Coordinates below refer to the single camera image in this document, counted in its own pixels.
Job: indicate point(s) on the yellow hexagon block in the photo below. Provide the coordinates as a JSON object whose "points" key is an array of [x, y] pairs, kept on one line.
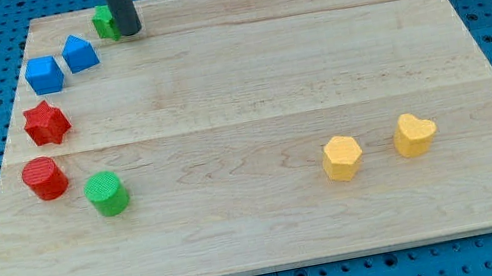
{"points": [[342, 158]]}

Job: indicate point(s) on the light wooden board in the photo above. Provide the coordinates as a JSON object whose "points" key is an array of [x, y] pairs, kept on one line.
{"points": [[214, 117]]}

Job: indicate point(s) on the green cylinder block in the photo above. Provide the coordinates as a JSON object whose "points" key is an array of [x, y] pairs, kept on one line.
{"points": [[106, 193]]}

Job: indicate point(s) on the yellow heart block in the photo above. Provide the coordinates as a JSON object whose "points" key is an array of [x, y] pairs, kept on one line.
{"points": [[413, 136]]}

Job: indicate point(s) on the green star block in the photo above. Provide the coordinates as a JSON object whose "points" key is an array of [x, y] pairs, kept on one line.
{"points": [[104, 23]]}

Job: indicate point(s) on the blue pentagon block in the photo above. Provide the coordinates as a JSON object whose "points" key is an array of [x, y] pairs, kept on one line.
{"points": [[79, 54]]}

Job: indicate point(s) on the red star block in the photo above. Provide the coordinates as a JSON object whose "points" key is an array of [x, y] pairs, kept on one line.
{"points": [[46, 124]]}

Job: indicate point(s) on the red cylinder block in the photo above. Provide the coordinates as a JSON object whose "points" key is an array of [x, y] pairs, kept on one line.
{"points": [[43, 176]]}

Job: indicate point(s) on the blue cube block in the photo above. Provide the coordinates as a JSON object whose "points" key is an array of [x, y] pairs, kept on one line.
{"points": [[44, 75]]}

